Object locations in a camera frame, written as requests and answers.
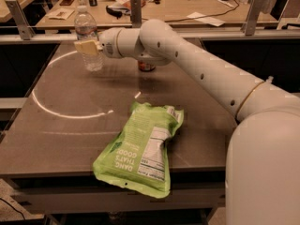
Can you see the wooden back desk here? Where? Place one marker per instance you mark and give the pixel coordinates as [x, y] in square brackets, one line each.
[173, 12]

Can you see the black sunglasses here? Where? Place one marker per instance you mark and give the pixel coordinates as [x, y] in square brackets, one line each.
[115, 13]

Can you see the middle metal bracket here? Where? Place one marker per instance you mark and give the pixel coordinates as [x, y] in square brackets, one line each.
[136, 13]

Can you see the beige card on desk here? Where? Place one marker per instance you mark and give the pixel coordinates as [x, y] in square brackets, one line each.
[61, 14]

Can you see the green snack bag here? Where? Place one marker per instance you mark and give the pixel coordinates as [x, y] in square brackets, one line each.
[137, 157]

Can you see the brown phone on desk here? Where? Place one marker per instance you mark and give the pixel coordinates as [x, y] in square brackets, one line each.
[66, 2]

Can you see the clear plastic water bottle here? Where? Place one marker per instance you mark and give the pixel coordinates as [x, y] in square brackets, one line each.
[86, 29]

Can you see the left metal bracket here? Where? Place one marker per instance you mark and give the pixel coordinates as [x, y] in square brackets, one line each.
[25, 30]

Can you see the red cola can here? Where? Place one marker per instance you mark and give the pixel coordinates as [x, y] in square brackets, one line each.
[145, 67]

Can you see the right metal bracket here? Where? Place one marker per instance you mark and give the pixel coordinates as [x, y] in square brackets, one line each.
[249, 26]

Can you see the metal bracket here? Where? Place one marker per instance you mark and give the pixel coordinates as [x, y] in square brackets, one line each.
[136, 13]
[249, 26]
[25, 30]

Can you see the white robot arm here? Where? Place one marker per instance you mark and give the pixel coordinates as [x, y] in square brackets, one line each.
[263, 159]

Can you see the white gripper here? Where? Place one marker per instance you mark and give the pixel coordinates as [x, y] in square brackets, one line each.
[108, 43]

